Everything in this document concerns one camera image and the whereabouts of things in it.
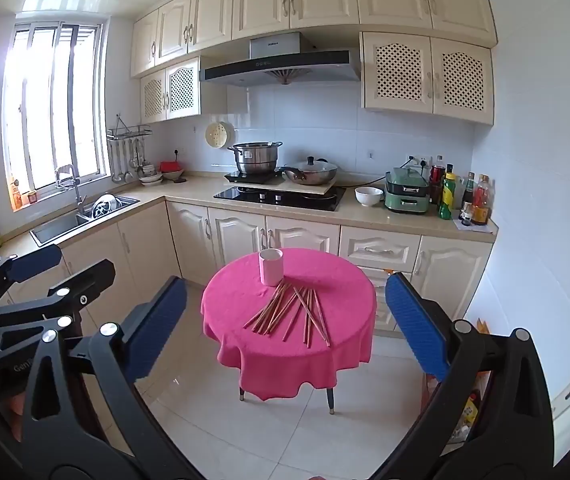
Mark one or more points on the black range hood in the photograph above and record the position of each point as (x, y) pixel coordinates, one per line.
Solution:
(284, 59)

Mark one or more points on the red container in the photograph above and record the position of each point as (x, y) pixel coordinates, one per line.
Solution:
(170, 166)

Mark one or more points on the hanging utensil rack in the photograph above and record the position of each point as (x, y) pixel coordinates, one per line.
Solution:
(126, 151)

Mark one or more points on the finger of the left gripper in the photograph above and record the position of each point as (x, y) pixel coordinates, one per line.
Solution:
(20, 269)
(68, 298)

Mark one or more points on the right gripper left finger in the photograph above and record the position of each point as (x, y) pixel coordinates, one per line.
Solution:
(120, 354)

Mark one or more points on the lower cabinets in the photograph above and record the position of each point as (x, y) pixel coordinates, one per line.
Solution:
(165, 238)

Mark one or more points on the pink tablecloth round table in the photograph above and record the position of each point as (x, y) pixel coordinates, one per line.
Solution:
(269, 367)

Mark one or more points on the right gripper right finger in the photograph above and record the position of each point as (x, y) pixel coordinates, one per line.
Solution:
(512, 434)

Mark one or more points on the white bowl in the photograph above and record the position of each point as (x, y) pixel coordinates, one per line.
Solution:
(368, 196)

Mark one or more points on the chrome faucet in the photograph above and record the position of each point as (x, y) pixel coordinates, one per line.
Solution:
(67, 179)

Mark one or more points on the green electric grill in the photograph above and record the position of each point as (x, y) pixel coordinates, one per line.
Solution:
(406, 191)

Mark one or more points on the round yellow trivet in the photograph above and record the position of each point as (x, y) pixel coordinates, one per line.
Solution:
(219, 135)

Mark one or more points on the dark wooden chopstick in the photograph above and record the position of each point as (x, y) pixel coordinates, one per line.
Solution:
(301, 306)

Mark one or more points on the black gas cooktop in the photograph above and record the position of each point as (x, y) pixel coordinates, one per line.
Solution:
(327, 202)

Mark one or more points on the window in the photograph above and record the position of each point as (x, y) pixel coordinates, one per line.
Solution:
(53, 91)

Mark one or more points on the upper cabinets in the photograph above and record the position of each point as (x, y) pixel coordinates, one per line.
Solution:
(420, 56)

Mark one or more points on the steel wok with lid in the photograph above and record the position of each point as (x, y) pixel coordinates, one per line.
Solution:
(313, 171)

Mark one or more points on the pink cylindrical cup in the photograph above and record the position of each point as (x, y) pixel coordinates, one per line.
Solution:
(271, 266)

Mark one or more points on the person left hand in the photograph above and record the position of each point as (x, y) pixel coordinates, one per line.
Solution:
(11, 411)

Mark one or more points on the green yellow oil bottle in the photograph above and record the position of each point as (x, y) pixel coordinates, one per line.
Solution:
(446, 205)

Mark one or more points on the cabinets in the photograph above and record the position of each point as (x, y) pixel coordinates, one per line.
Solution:
(165, 238)
(420, 56)

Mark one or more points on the red sauce bottle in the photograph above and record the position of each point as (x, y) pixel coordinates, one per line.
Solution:
(482, 201)

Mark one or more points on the steel stock pot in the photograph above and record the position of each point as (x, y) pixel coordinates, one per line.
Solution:
(256, 157)

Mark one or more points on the steel sink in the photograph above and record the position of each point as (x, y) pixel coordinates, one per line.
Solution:
(105, 206)

